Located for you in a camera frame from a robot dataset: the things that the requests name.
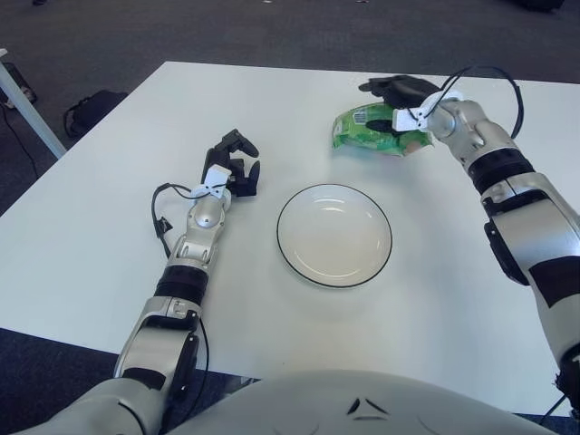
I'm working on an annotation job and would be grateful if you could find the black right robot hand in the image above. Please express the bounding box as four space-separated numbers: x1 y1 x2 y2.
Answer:
357 74 443 133

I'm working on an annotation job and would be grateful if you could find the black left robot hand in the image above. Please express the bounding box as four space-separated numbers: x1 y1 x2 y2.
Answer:
202 129 262 198

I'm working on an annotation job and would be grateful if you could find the green snack bag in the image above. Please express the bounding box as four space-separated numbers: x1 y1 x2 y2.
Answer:
332 101 435 158

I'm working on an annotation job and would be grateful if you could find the white plate with black rim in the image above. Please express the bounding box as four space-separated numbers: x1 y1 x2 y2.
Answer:
276 182 393 289

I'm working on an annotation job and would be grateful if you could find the black bag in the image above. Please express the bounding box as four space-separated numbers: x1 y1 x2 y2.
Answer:
63 90 129 137

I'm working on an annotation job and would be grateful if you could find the white table leg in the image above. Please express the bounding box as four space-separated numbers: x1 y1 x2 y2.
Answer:
0 48 67 160

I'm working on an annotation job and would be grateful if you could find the grey robot torso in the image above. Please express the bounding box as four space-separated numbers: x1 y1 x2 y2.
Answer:
167 369 558 435

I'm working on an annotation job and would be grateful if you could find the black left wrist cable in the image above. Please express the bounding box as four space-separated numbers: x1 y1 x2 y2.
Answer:
151 182 214 259

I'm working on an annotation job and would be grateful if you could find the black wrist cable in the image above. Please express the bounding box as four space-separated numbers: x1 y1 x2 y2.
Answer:
437 66 523 140
151 182 214 259

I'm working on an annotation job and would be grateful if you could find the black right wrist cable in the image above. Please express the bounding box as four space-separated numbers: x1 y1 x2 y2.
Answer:
437 66 523 140

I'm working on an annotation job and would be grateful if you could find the thin black floor cable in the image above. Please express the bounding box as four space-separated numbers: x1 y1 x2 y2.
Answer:
0 107 37 178

